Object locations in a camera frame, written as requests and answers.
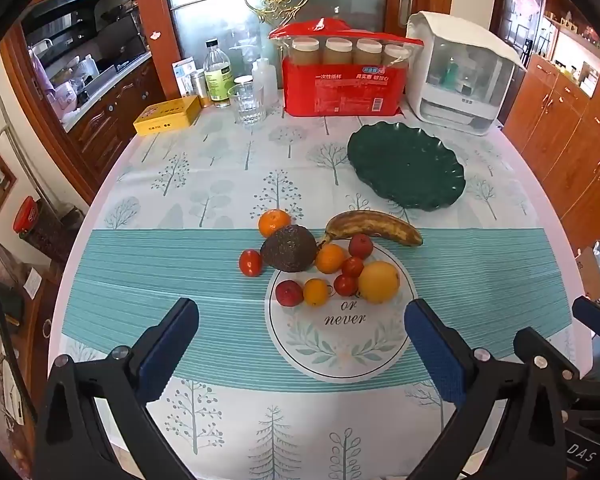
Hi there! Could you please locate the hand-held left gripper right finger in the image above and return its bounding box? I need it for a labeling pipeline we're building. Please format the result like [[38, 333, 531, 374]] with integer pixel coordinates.
[[404, 298, 567, 480]]

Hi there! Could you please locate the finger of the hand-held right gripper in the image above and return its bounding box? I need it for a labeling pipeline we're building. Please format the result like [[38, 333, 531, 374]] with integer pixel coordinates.
[[572, 296, 600, 341], [514, 326, 581, 386]]

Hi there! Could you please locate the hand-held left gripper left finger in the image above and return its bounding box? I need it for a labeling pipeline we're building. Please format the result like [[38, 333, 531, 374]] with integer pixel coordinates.
[[34, 298, 201, 480]]

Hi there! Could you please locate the large yellow orange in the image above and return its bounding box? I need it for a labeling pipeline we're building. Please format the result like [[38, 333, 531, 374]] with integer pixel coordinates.
[[357, 260, 401, 304]]

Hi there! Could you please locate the small orange kumquat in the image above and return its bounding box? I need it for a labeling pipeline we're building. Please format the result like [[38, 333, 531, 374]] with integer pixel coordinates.
[[302, 278, 331, 307]]

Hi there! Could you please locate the brown spotted banana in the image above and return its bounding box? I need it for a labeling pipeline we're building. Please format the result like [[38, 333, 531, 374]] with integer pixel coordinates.
[[321, 210, 424, 250]]

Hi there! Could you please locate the orange tangerine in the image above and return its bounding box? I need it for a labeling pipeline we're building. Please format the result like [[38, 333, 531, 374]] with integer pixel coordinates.
[[314, 242, 350, 275], [258, 209, 292, 239]]

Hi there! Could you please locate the dark avocado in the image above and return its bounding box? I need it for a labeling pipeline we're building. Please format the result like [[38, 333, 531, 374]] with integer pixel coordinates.
[[259, 224, 319, 273]]

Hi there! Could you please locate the dark green leaf plate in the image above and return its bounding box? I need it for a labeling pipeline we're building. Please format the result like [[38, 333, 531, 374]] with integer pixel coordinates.
[[346, 121, 467, 212]]

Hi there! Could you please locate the red lidded jar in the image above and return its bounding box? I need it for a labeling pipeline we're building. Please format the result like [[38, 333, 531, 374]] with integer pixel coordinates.
[[14, 196, 63, 261]]

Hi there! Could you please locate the wooden side cabinet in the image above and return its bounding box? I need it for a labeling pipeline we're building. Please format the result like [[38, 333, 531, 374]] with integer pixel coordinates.
[[500, 55, 600, 261]]

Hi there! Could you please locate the yellow flat box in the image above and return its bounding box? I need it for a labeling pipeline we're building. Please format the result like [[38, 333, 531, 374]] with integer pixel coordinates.
[[132, 95, 202, 137]]

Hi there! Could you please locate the white countertop appliance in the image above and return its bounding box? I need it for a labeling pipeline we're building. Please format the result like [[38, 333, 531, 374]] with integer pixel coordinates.
[[405, 10, 528, 136]]

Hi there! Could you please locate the clear drinking glass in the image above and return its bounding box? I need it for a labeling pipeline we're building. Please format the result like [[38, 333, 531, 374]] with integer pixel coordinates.
[[227, 82, 267, 127]]

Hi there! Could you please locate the small metal tin can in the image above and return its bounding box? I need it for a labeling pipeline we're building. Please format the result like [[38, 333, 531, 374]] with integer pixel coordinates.
[[190, 70, 211, 108]]

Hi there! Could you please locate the clear bottle green label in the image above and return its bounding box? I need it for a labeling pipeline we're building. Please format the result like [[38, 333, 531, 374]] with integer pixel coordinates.
[[203, 39, 235, 108]]

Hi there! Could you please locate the blue white carton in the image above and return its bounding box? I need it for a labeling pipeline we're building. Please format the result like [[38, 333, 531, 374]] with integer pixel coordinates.
[[172, 57, 201, 97]]

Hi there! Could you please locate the pink white kettle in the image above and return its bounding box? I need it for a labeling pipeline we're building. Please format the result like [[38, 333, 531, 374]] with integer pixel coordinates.
[[47, 80, 78, 116]]

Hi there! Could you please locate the red paper cup pack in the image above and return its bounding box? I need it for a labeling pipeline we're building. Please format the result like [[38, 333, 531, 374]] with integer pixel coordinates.
[[269, 17, 425, 117]]

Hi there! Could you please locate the white plastic bottle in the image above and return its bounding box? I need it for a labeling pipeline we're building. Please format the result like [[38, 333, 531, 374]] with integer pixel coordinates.
[[251, 58, 279, 106]]

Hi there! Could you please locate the purple cloth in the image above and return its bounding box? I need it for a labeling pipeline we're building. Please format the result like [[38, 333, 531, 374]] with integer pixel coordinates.
[[28, 49, 47, 96]]

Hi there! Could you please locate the black range hood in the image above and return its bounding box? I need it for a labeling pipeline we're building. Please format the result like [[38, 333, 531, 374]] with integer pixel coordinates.
[[22, 0, 116, 31]]

